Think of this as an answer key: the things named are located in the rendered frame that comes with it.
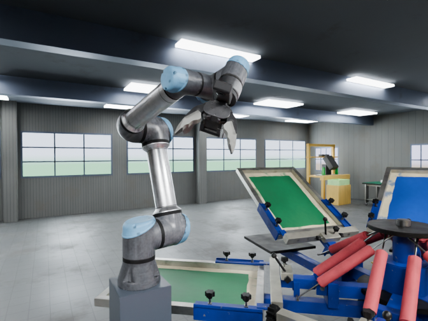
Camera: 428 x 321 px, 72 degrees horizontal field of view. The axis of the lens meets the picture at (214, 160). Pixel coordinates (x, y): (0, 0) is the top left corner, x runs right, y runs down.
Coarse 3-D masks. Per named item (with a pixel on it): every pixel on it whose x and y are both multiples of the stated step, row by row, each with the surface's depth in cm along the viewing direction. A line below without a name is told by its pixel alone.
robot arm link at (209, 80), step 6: (216, 72) 92; (204, 78) 90; (210, 78) 92; (204, 84) 90; (210, 84) 91; (204, 90) 91; (210, 90) 92; (198, 96) 92; (204, 96) 93; (210, 96) 94; (204, 102) 98
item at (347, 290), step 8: (360, 264) 172; (352, 272) 167; (360, 272) 161; (368, 272) 160; (336, 280) 143; (344, 280) 168; (328, 288) 140; (336, 288) 139; (344, 288) 143; (352, 288) 142; (360, 288) 142; (328, 296) 140; (336, 296) 139; (344, 296) 143; (352, 296) 143; (360, 296) 142; (392, 296) 132; (400, 296) 132; (328, 304) 140; (336, 304) 139; (392, 304) 125; (400, 304) 125; (392, 312) 113
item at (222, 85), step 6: (216, 84) 71; (222, 84) 71; (228, 84) 71; (216, 90) 72; (222, 90) 71; (228, 90) 70; (216, 96) 77; (222, 96) 75; (228, 96) 73; (228, 102) 79
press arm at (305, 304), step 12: (264, 300) 150; (288, 300) 148; (300, 300) 148; (312, 300) 148; (324, 300) 148; (348, 300) 148; (300, 312) 147; (312, 312) 146; (324, 312) 145; (336, 312) 144; (348, 312) 143; (360, 312) 142
